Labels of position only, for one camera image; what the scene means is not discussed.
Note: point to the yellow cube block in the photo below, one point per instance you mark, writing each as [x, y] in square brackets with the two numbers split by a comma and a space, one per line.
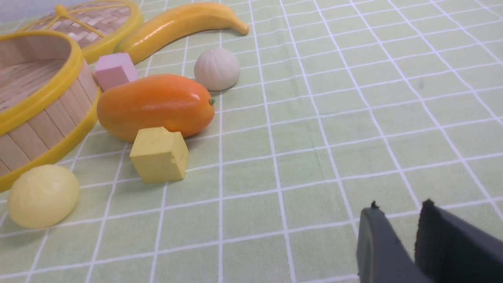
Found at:
[159, 155]

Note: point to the green checkered tablecloth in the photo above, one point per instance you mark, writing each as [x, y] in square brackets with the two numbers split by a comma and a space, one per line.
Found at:
[339, 103]

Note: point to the pink cube block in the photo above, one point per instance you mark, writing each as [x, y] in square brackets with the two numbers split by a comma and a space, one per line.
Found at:
[115, 69]

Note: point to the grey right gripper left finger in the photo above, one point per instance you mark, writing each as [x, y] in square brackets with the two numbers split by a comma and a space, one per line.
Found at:
[381, 257]

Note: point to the yellow toy bun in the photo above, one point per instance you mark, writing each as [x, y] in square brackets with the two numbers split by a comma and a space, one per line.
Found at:
[43, 196]

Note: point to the bamboo steamer tray yellow rim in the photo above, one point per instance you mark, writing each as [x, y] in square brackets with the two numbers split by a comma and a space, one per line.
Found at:
[48, 100]

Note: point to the orange toy mango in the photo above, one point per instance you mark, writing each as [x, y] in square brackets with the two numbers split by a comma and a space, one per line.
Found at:
[175, 102]

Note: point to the yellow plastic banana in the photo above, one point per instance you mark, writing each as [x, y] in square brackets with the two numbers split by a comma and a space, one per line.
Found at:
[177, 23]

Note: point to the woven bamboo steamer lid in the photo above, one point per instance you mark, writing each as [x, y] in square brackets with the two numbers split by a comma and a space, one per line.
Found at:
[97, 26]

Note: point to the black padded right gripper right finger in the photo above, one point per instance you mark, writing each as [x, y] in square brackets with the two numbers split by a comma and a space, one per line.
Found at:
[451, 250]

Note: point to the white toy bun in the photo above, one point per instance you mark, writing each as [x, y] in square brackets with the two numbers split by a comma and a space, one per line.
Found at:
[217, 69]

